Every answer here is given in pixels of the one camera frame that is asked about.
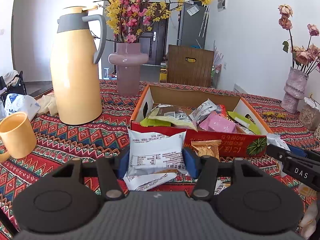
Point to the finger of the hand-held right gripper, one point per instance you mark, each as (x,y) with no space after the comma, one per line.
(278,155)
(301,152)

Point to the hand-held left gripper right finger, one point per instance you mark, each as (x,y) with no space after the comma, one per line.
(191,163)

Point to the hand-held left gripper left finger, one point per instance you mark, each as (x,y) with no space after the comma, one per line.
(123,166)

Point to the white cracker packet clear window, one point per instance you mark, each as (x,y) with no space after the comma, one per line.
(277,140)
(147,182)

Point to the white snack packet black print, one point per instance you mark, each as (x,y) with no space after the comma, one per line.
(155,152)

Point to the red cardboard box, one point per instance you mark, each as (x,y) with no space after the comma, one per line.
(225,145)

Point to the green snack packet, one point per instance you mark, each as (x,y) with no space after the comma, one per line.
(155,122)
(246,123)

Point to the person's right hand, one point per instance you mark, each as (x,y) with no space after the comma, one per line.
(310,220)

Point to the small orange cracker packet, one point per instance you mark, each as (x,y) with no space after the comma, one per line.
(206,150)

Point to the glass jar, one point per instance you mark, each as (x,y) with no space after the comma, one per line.
(310,116)

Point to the fallen yellow petals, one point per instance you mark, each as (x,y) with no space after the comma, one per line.
(275,115)

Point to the pink ceramic vase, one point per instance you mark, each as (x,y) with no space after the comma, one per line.
(295,90)

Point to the storage trolley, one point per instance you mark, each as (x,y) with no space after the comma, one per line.
(216,76)

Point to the yellow carton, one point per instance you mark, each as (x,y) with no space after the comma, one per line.
(163,75)

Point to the cream cloth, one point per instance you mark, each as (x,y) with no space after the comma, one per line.
(48,105)

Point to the wooden chair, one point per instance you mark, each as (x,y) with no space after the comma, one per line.
(190,67)

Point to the pink glass vase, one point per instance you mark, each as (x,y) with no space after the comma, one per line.
(128,70)

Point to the dried pink roses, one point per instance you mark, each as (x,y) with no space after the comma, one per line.
(303,55)

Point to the yellow mug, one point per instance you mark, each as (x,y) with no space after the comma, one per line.
(16,135)

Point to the white plastic bag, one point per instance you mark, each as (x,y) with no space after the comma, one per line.
(20,106)

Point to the dark brown door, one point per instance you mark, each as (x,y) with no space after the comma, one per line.
(155,47)

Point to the grey refrigerator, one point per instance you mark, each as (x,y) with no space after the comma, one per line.
(192,30)

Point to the white folded umbrella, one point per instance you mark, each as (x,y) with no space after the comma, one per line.
(203,21)

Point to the white paper sheet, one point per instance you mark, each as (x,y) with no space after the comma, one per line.
(193,10)

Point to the pink and yellow blossom branches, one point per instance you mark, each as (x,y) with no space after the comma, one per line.
(140,10)

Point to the black cart frame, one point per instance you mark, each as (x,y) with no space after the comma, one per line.
(18,86)

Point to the wall poster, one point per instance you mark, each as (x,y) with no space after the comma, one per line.
(221,1)

